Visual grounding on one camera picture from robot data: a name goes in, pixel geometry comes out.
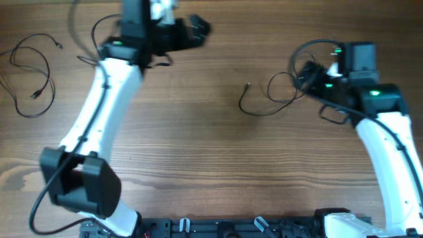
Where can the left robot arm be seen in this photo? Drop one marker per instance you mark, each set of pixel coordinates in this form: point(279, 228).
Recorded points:
point(78, 175)

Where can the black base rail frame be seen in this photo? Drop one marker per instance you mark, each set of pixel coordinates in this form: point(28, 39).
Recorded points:
point(214, 228)

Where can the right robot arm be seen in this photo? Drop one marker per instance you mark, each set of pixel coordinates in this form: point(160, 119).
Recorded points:
point(379, 115)

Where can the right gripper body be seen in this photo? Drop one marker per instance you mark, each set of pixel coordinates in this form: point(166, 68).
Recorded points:
point(310, 78)

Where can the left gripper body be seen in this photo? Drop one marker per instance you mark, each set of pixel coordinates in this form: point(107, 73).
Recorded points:
point(172, 39)

